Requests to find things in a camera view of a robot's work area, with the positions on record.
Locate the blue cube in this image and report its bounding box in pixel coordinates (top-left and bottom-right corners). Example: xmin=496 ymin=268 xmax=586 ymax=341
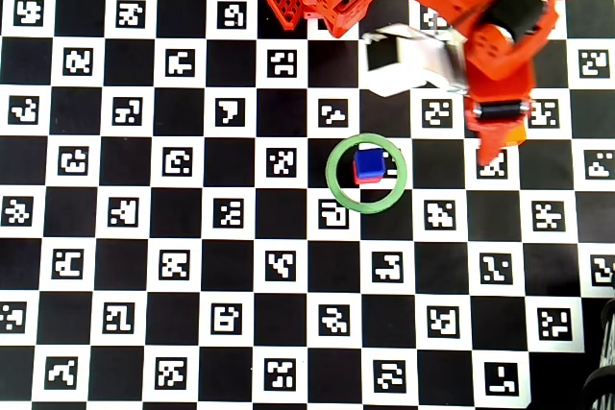
xmin=354 ymin=147 xmax=385 ymax=177

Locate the black tripod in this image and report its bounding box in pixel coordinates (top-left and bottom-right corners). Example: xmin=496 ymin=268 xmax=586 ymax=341
xmin=580 ymin=297 xmax=615 ymax=410

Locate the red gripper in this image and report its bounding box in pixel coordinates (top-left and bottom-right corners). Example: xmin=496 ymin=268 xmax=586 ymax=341
xmin=459 ymin=0 xmax=572 ymax=169

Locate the black white marker mat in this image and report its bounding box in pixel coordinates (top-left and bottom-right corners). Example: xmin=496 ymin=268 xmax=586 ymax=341
xmin=0 ymin=0 xmax=615 ymax=410

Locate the green ring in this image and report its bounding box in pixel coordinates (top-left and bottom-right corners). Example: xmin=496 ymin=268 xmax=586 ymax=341
xmin=325 ymin=133 xmax=408 ymax=214

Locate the red cube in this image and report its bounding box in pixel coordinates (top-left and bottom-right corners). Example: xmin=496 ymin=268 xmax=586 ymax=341
xmin=353 ymin=159 xmax=384 ymax=185

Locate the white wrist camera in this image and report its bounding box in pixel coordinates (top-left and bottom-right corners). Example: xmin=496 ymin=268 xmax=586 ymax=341
xmin=360 ymin=23 xmax=470 ymax=97

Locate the orange cube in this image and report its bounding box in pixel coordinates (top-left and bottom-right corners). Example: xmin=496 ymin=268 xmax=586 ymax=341
xmin=504 ymin=124 xmax=529 ymax=148

